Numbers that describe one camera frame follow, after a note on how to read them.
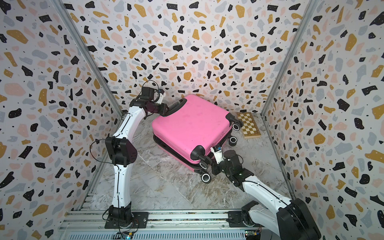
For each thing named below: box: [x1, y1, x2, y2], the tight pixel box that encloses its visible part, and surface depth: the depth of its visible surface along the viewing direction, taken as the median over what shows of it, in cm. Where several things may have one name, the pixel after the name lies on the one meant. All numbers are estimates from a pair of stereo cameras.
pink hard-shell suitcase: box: [152, 95, 243, 184], surface depth 89 cm
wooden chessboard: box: [236, 112, 262, 139], surface depth 112 cm
